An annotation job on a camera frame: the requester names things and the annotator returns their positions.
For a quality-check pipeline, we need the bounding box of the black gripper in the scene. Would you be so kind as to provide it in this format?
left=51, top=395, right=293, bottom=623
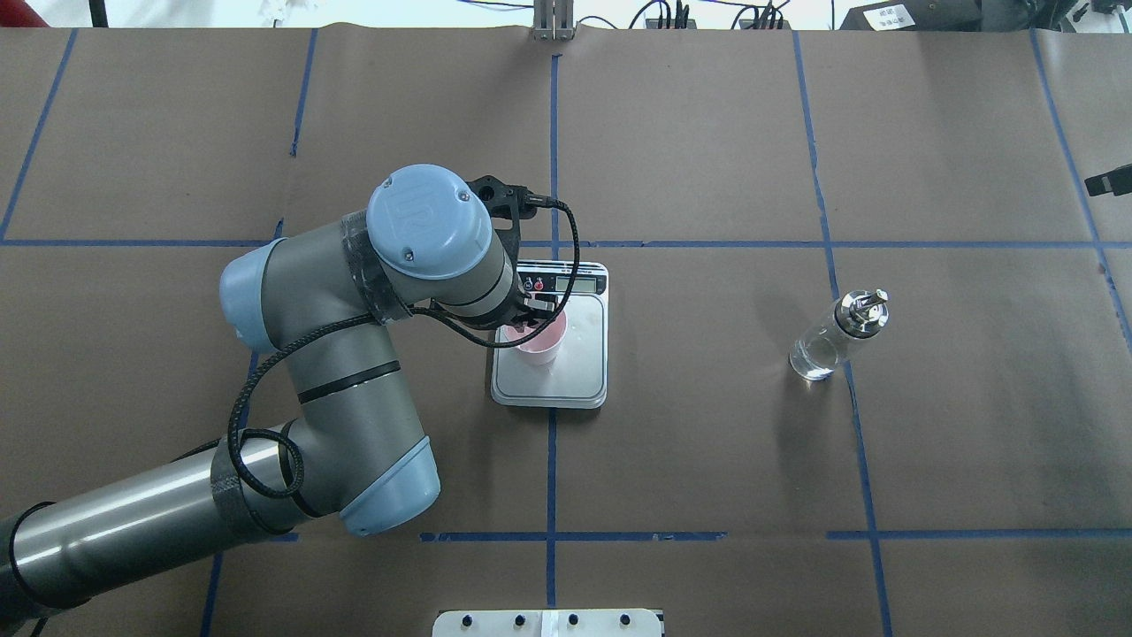
left=466, top=177, right=554, bottom=330

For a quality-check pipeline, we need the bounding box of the pink paper cup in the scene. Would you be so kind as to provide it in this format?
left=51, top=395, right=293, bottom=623
left=496, top=308, right=569, bottom=365

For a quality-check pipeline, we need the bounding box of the glass sauce dispenser bottle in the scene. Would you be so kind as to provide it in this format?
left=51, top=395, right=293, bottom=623
left=788, top=289, right=890, bottom=382

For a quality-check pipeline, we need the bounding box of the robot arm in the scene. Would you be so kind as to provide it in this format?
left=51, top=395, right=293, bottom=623
left=3, top=163, right=578, bottom=636

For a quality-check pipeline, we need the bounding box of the silver digital kitchen scale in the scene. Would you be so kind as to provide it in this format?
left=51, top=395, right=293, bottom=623
left=490, top=261, right=610, bottom=408

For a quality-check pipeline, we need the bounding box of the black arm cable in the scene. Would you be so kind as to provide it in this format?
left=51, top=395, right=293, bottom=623
left=228, top=196, right=582, bottom=498

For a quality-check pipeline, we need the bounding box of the aluminium frame post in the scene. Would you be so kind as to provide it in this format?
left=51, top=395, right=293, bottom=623
left=531, top=0, right=577, bottom=42

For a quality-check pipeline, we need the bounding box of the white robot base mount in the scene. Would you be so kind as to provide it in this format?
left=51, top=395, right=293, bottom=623
left=432, top=608, right=667, bottom=636

